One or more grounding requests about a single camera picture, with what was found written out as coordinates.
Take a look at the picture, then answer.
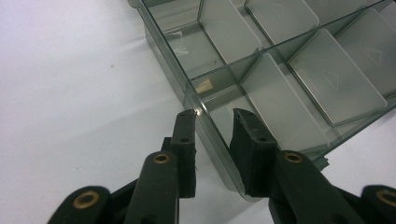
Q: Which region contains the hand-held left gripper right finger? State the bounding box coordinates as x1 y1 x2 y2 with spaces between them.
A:
229 107 366 224

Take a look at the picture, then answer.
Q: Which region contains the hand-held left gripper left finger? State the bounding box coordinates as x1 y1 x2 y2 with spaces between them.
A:
123 108 198 224

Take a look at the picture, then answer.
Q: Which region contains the clear grey compartment box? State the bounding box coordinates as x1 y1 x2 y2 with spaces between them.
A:
127 0 396 203

